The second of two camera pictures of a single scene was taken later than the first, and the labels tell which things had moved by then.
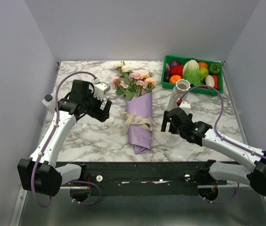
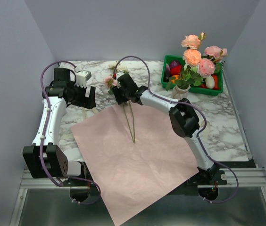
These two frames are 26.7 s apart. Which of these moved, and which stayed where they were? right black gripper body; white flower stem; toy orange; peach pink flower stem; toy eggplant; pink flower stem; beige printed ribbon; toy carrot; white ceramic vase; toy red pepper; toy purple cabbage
Moved: right black gripper body; white flower stem; pink flower stem; peach pink flower stem; beige printed ribbon
Stayed: toy eggplant; toy purple cabbage; white ceramic vase; toy orange; toy red pepper; toy carrot
